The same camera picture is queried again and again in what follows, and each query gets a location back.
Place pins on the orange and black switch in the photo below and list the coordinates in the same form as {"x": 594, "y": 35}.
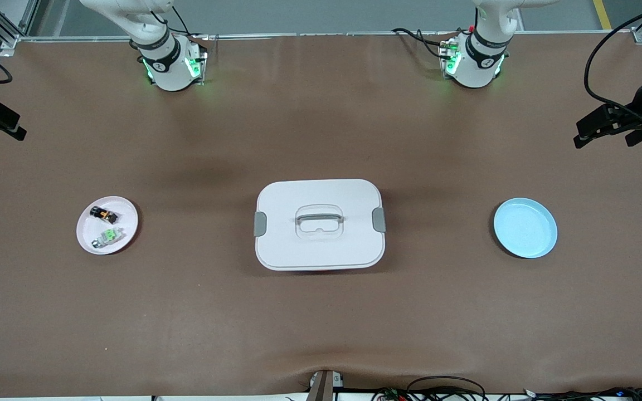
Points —
{"x": 103, "y": 214}

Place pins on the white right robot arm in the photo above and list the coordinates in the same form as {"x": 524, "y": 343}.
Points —
{"x": 168, "y": 72}

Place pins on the grey box latch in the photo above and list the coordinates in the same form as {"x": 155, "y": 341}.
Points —
{"x": 259, "y": 224}
{"x": 379, "y": 219}

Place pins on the white lidded storage box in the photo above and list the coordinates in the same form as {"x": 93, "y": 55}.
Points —
{"x": 321, "y": 245}

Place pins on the light blue round plate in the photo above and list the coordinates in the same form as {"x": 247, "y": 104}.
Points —
{"x": 524, "y": 228}

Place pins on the pink round plate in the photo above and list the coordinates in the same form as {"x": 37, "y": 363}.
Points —
{"x": 123, "y": 214}

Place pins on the brown table mat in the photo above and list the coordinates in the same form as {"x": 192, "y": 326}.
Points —
{"x": 321, "y": 323}

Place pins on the green and silver switch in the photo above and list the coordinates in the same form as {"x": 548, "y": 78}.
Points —
{"x": 109, "y": 236}

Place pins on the grey camera mount clamp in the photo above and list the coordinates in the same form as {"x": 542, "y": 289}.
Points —
{"x": 324, "y": 385}

